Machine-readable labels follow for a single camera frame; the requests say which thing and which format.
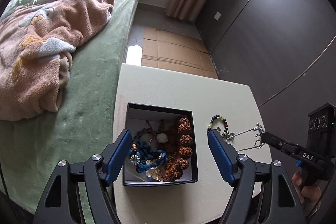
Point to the white wall socket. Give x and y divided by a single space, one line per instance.
217 16

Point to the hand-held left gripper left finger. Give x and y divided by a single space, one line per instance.
118 158

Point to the small white pendant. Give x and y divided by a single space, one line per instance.
162 138

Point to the cardboard floor sheets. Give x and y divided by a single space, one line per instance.
170 50

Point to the white low table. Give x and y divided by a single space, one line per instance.
170 87

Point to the bed with green sheet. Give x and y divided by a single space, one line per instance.
92 108

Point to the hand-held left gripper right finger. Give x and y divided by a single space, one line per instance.
220 158

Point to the pink fleece blanket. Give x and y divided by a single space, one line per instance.
39 69

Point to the dark grey wardrobe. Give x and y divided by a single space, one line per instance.
262 43

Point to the black jewelry box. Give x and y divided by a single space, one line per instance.
136 119

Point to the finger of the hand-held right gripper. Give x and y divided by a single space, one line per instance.
302 155
273 137

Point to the person's right hand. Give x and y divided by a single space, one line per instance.
309 192

